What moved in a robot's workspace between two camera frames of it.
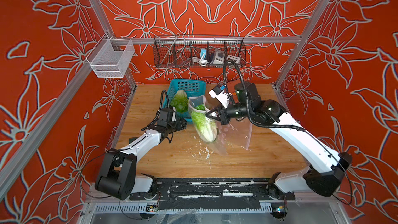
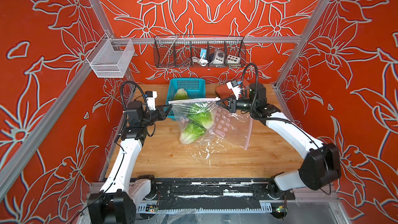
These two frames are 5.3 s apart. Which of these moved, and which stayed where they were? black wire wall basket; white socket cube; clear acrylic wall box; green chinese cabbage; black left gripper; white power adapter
Moved: black left gripper; green chinese cabbage
Stayed: clear acrylic wall box; white power adapter; white socket cube; black wire wall basket
